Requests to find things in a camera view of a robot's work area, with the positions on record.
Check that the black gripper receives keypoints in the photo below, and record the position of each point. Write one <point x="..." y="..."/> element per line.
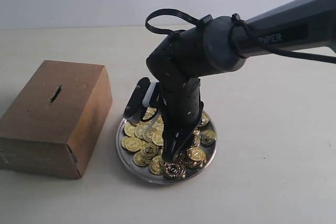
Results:
<point x="181" y="110"/>

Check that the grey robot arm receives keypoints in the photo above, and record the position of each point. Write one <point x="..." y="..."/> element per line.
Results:
<point x="223" y="44"/>

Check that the brown cardboard coin box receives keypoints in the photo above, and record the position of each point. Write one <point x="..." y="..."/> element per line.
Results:
<point x="52" y="126"/>

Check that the gold coin bottom right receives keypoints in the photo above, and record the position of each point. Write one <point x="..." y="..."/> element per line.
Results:
<point x="196" y="154"/>

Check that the gold coin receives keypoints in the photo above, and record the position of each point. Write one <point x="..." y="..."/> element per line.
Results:
<point x="174" y="170"/>
<point x="204" y="119"/>
<point x="139" y="160"/>
<point x="196" y="154"/>
<point x="132" y="144"/>
<point x="149" y="150"/>

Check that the gold coin right edge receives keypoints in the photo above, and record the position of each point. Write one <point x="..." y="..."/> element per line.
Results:
<point x="208" y="137"/>

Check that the round steel plate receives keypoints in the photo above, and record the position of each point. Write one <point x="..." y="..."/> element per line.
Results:
<point x="150" y="130"/>

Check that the gold coin front bottom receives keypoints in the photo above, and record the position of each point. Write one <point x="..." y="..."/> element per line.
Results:
<point x="174" y="170"/>

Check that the gold coin upper right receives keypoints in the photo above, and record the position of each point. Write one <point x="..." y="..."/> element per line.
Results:
<point x="204" y="119"/>

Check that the gold coin left lower middle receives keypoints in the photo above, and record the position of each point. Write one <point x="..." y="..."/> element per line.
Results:
<point x="149" y="150"/>

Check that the gold coin far left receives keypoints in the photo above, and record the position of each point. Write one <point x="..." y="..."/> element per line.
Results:
<point x="132" y="144"/>

